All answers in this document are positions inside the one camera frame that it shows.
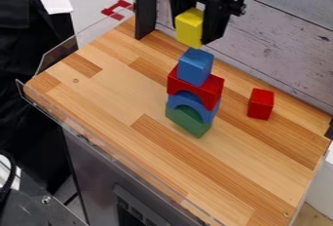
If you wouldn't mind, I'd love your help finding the blue arch block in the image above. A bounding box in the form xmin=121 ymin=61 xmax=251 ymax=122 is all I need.
xmin=166 ymin=90 xmax=223 ymax=126

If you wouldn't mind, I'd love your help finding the red arch block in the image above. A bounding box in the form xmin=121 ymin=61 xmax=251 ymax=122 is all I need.
xmin=166 ymin=64 xmax=227 ymax=111

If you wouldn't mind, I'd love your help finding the green block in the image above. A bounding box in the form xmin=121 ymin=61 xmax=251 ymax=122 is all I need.
xmin=164 ymin=102 xmax=214 ymax=139

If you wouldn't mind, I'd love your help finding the blue cube block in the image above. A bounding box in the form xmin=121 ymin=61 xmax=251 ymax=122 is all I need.
xmin=175 ymin=47 xmax=216 ymax=88

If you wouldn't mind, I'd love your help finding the black post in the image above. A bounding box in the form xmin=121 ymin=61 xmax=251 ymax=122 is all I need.
xmin=132 ymin=0 xmax=159 ymax=41

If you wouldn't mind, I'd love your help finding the yellow block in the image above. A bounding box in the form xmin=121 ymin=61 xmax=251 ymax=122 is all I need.
xmin=172 ymin=7 xmax=206 ymax=50

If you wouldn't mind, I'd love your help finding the red cube block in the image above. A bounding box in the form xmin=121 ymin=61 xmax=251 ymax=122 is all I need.
xmin=245 ymin=88 xmax=277 ymax=121

